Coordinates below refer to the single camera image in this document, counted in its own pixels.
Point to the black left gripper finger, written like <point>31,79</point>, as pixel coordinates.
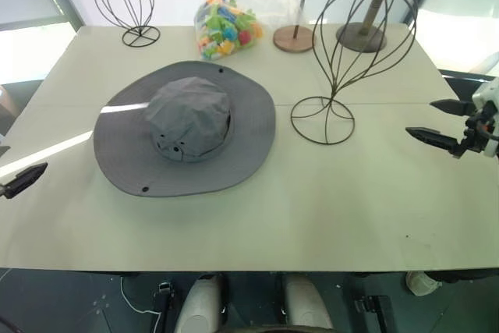
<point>25,181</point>
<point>4,151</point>

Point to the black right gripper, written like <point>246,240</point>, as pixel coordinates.
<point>475,130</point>

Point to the grey wide-brim hat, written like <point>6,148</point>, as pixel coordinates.
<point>195,114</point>

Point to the wooden mushroom-top hat stand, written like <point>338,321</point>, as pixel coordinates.
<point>360,36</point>

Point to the white shoe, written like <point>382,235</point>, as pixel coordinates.
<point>420,282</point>

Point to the round wooden base with pole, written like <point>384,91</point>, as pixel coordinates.
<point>292,38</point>

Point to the white left robot leg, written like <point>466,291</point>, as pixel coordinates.
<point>200,302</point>

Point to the white robot leg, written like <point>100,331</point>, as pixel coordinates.
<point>200,302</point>
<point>306,302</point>

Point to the white right robot leg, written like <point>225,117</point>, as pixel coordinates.
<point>306,302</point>

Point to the clear bag of colourful blocks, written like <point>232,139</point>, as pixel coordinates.
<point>226,29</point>

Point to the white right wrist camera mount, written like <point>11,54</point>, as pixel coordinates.
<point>487,93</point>

